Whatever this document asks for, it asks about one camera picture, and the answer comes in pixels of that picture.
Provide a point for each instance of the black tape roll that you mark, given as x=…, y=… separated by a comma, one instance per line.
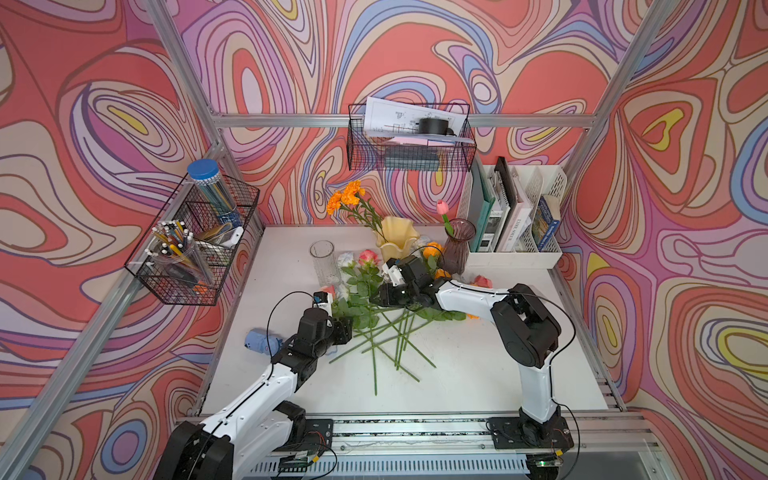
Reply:
x=434, y=126

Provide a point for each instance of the black wire wall basket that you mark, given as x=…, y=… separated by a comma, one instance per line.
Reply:
x=366, y=153

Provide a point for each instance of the pink tulip flower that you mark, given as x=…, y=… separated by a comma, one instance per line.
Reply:
x=443, y=210

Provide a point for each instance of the yellow fluted glass vase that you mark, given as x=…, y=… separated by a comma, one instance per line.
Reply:
x=398, y=239

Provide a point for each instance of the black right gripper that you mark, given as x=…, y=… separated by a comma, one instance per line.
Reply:
x=386, y=298

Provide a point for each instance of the purple ribbed glass vase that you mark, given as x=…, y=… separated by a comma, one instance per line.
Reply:
x=460, y=232

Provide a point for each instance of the white plastic file organizer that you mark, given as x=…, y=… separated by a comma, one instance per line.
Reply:
x=537, y=181

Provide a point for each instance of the blue lid pencil jar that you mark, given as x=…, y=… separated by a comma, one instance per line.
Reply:
x=206, y=175

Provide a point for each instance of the blue paperback book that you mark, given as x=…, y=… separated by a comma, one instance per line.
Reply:
x=546, y=220

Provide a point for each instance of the orange marigold flower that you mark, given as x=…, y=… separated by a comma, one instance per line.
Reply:
x=353, y=201
x=334, y=203

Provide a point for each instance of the white pink book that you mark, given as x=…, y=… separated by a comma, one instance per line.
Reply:
x=518, y=218

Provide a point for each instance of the white paper sheets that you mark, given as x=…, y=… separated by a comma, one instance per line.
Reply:
x=389, y=119

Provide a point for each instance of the black wire side basket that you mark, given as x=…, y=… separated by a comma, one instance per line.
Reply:
x=218, y=243

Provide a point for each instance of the large pink rose flower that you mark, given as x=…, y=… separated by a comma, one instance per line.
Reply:
x=483, y=282

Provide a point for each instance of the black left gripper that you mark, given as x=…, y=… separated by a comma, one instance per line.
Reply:
x=341, y=330

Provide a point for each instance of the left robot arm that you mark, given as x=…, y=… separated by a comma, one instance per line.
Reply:
x=252, y=399

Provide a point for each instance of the white rose flower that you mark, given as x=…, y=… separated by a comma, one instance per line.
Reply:
x=346, y=260

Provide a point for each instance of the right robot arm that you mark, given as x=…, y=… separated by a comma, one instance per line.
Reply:
x=527, y=329

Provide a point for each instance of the clear glass vase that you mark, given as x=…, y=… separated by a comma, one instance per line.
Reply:
x=324, y=262

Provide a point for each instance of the metal base rail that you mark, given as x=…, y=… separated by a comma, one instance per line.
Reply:
x=607, y=445

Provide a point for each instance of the pen cup with pens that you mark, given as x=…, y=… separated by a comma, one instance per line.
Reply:
x=174, y=250

